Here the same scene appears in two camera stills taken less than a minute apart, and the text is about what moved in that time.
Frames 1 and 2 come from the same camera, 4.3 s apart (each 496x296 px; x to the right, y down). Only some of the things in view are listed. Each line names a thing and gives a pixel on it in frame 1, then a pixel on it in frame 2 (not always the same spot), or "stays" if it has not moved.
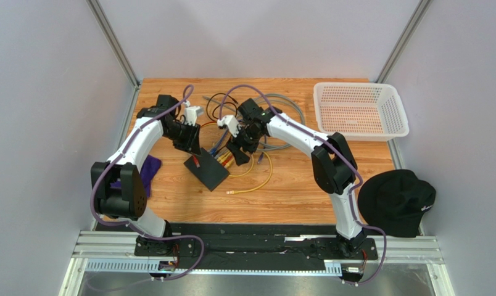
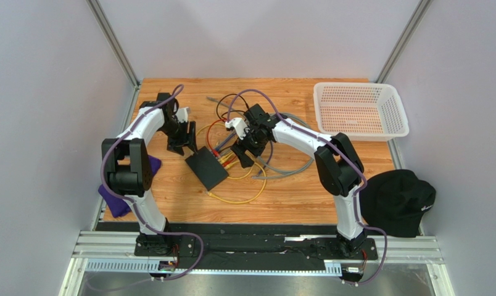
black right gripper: [245, 140] stays
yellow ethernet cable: [234, 192] to [255, 197]
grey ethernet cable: [260, 144] to [282, 174]
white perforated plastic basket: [361, 111] stays
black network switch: [211, 172] stays
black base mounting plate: [257, 244] stays
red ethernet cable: [195, 159] to [213, 150]
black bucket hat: [394, 201] stays
